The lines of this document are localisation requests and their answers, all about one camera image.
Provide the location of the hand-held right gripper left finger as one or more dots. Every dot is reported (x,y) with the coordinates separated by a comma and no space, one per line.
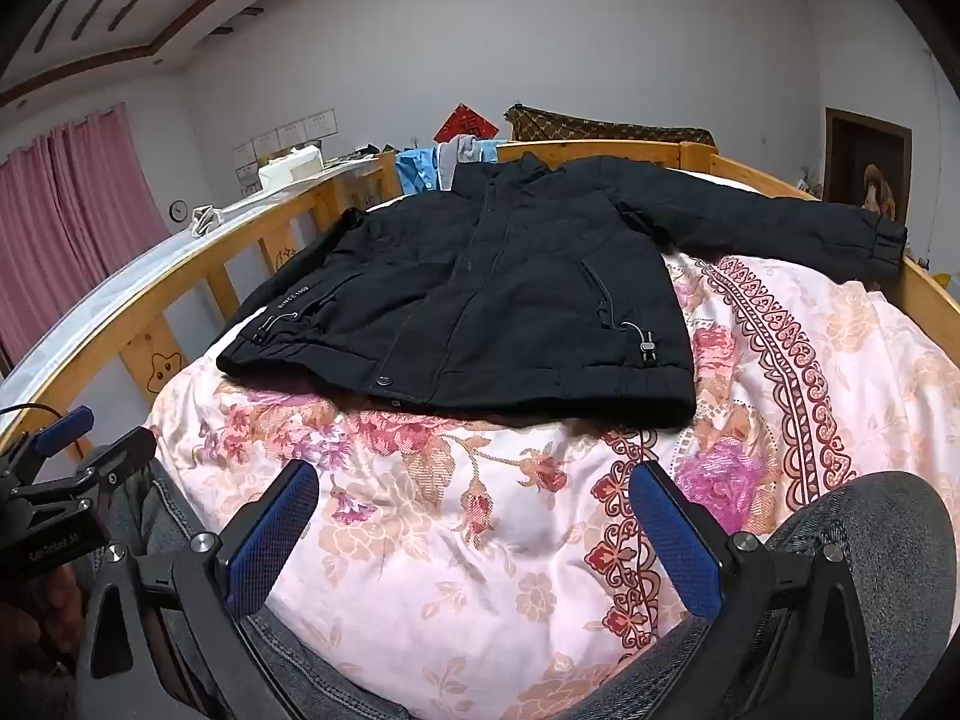
(274,540)

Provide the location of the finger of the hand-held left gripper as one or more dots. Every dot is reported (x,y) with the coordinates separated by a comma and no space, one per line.
(64,431)
(120,457)

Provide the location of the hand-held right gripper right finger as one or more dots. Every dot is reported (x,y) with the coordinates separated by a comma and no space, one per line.
(675,540)

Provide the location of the black jacket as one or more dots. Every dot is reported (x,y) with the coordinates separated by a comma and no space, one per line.
(487,300)

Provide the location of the person's left hand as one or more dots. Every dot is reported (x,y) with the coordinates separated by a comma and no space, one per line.
(60,607)

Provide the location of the person's left leg in jeans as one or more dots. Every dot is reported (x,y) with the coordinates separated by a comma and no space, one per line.
(176,510)

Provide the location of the white ledge cover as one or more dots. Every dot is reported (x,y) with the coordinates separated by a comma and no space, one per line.
(90,300)

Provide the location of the pink floral blanket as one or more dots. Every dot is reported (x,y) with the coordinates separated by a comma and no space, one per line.
(450,540)

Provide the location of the pink curtain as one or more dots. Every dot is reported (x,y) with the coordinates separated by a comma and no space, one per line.
(75,202)

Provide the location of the small white cloth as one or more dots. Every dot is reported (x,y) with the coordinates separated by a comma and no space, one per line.
(204,219)

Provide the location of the white box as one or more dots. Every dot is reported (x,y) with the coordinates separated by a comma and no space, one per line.
(289,169)

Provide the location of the blue shirt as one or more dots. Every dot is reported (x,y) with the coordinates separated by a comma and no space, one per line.
(416,169)

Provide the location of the grey cloth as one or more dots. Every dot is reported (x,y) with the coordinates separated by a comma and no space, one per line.
(452,157)

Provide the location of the brown patterned cloth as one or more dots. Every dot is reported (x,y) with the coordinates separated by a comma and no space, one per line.
(585,127)

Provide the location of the framed picture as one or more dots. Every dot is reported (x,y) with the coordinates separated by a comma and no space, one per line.
(862,150)

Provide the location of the wooden bed frame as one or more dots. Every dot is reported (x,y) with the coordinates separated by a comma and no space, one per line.
(142,345)

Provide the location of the round wall clock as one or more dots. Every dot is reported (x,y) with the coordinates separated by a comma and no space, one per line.
(178,210)

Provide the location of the wall papers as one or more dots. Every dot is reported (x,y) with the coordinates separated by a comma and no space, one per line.
(296,127)

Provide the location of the red wall decoration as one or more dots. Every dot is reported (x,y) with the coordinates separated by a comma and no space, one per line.
(465,124)

